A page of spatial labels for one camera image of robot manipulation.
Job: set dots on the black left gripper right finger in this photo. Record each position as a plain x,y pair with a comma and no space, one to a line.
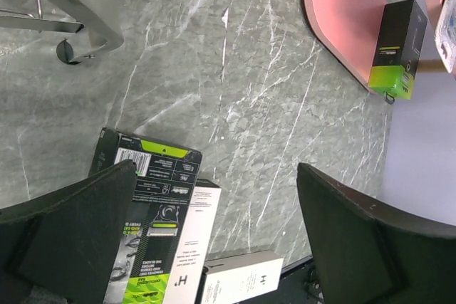
367,251

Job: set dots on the white razor box slanted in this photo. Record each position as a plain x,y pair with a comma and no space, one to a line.
186,271

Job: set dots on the white razor box bottom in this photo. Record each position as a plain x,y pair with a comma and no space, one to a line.
238,278

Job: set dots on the metal dish rack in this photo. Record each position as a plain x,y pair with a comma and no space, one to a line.
100,19

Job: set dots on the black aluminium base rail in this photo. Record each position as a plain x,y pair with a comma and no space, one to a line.
299,283

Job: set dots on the pink three-tier shelf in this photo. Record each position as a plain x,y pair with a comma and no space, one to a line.
349,30

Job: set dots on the black green razor box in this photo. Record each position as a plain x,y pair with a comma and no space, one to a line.
166,177
397,51

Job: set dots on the blue razor blister pack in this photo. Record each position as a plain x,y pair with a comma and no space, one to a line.
445,35

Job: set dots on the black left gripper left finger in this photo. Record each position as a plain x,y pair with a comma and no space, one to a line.
66,241

